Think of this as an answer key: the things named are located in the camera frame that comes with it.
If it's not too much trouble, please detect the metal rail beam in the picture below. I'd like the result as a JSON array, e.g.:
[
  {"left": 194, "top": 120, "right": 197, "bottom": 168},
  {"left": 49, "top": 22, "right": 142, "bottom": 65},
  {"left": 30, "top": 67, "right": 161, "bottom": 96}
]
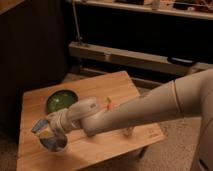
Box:
[{"left": 68, "top": 41, "right": 213, "bottom": 81}]

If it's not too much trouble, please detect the metal vertical pole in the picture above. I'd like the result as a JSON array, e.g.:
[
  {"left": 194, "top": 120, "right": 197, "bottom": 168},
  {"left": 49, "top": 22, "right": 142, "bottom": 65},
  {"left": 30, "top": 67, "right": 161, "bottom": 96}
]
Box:
[{"left": 72, "top": 0, "right": 82, "bottom": 44}]

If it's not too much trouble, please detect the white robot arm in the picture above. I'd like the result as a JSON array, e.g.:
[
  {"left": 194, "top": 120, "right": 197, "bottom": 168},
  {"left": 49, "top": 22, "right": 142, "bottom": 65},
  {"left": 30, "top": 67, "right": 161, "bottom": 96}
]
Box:
[{"left": 31, "top": 69, "right": 213, "bottom": 171}]

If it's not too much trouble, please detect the black handle on rail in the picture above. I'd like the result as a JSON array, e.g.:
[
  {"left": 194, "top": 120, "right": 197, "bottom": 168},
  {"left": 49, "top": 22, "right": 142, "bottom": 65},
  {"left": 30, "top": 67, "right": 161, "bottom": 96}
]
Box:
[{"left": 167, "top": 57, "right": 197, "bottom": 67}]

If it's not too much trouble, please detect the upper wooden shelf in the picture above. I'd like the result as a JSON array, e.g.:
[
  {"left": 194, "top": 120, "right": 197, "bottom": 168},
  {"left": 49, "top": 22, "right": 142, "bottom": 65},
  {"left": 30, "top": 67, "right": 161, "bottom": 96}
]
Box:
[{"left": 74, "top": 0, "right": 213, "bottom": 21}]

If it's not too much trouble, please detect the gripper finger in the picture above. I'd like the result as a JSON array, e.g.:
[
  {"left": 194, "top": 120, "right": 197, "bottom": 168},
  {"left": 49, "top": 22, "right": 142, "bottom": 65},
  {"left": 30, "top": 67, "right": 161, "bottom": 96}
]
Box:
[
  {"left": 39, "top": 130, "right": 56, "bottom": 138},
  {"left": 31, "top": 119, "right": 48, "bottom": 133}
]

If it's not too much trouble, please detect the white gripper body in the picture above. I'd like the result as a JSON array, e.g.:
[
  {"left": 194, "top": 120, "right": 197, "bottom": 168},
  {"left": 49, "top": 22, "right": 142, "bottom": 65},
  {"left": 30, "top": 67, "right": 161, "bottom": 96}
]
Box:
[{"left": 47, "top": 109, "right": 70, "bottom": 134}]

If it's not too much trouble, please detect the orange carrot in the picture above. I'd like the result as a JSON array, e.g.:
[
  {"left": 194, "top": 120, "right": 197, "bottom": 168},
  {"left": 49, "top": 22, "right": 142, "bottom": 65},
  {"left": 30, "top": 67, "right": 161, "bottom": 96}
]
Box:
[{"left": 106, "top": 97, "right": 114, "bottom": 110}]

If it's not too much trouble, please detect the green bowl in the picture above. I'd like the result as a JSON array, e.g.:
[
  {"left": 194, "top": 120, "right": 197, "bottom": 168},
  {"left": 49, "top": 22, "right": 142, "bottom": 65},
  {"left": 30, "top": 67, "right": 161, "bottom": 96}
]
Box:
[{"left": 46, "top": 89, "right": 78, "bottom": 113}]

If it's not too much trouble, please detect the beige spice bottle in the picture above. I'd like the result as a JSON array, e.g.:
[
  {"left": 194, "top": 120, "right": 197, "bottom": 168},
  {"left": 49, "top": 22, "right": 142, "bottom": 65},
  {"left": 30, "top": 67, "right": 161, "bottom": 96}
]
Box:
[{"left": 122, "top": 127, "right": 134, "bottom": 137}]

